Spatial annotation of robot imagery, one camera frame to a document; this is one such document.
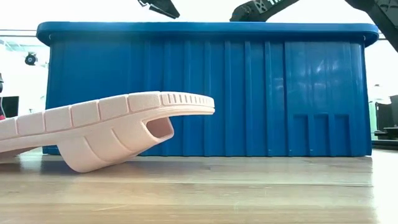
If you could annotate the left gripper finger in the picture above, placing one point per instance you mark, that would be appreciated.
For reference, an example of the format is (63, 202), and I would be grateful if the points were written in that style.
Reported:
(161, 7)

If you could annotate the round black background device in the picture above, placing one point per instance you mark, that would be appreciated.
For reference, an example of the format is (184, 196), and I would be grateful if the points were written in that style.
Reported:
(31, 58)

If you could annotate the black monitor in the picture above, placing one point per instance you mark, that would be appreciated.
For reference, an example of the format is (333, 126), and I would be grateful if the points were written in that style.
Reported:
(9, 107)

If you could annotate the pink rubber slide sandal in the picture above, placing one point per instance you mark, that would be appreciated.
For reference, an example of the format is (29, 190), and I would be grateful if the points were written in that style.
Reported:
(93, 137)

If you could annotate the blue plastic bin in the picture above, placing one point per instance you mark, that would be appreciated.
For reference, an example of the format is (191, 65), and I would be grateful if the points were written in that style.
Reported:
(248, 93)

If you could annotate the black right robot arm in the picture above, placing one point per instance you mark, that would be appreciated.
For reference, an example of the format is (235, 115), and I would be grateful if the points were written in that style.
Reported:
(382, 15)

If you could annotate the dark background furniture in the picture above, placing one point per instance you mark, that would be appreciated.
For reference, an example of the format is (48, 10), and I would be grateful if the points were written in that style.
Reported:
(385, 118)

